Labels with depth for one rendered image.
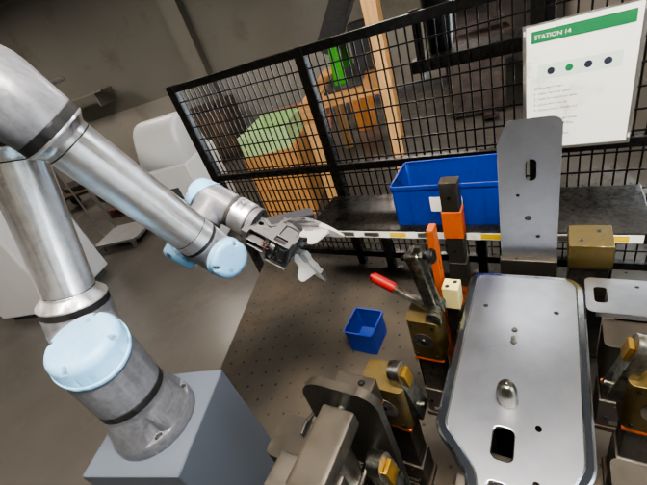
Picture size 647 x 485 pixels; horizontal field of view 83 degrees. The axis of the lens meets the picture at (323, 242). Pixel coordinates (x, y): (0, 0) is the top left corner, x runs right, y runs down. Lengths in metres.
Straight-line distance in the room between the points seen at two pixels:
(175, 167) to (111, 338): 2.95
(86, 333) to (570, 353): 0.82
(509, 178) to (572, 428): 0.48
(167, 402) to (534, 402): 0.62
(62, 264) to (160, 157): 2.98
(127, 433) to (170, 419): 0.07
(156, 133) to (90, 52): 5.02
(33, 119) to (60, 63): 8.44
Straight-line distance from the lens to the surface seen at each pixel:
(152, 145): 3.71
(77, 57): 8.76
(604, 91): 1.12
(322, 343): 1.30
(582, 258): 0.97
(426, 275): 0.75
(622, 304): 0.92
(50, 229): 0.74
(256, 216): 0.78
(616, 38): 1.10
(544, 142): 0.86
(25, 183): 0.72
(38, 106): 0.59
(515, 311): 0.87
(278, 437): 0.69
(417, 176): 1.21
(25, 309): 4.47
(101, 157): 0.61
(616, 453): 0.93
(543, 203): 0.92
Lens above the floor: 1.63
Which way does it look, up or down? 32 degrees down
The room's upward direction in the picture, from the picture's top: 20 degrees counter-clockwise
